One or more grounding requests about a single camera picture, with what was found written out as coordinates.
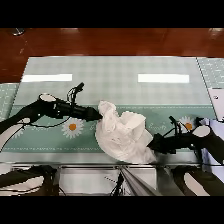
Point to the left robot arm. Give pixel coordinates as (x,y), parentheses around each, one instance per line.
(40,109)

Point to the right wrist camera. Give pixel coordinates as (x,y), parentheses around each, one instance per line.
(174,125)

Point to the silver frame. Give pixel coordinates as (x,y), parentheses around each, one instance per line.
(140,186)

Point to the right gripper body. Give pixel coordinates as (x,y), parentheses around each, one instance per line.
(161,143)

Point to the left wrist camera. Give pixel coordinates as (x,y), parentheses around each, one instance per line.
(77,89)

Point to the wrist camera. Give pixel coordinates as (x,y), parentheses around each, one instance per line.
(77,89)
(174,125)

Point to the white shirt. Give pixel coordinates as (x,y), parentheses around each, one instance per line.
(121,138)

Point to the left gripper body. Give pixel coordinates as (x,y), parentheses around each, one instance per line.
(92,114)

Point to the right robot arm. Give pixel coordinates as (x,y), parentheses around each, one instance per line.
(210,141)

